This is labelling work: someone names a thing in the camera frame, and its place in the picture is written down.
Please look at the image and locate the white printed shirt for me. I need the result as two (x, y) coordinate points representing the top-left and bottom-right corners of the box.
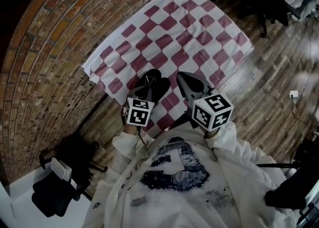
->
(81, 121), (300, 228)

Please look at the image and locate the black equipment stand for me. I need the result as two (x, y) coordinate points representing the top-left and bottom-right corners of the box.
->
(256, 136), (319, 223)

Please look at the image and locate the white box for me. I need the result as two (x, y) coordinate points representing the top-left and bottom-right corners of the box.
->
(50, 157), (73, 182)

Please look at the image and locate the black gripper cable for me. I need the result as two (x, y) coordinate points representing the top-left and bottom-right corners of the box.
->
(136, 125), (147, 146)

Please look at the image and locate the red white checkered tablecloth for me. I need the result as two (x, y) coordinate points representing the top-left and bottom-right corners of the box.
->
(82, 0), (255, 140)

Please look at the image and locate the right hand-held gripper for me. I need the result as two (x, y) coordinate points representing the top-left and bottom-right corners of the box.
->
(176, 71), (235, 138)

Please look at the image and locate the person's right forearm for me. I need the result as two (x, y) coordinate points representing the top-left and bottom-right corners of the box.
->
(203, 121), (251, 159)

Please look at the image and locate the black swivel chair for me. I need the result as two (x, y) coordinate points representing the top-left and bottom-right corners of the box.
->
(236, 0), (290, 38)

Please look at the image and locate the black glasses case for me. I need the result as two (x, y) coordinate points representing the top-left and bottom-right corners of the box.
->
(134, 69), (171, 108)

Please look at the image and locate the black office chair with box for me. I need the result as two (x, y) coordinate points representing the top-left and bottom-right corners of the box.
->
(31, 134), (108, 218)

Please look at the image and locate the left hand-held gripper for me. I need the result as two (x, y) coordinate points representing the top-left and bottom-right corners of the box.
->
(123, 81), (160, 127)

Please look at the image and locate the person's left forearm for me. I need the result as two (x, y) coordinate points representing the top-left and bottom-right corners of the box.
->
(111, 124), (150, 174)

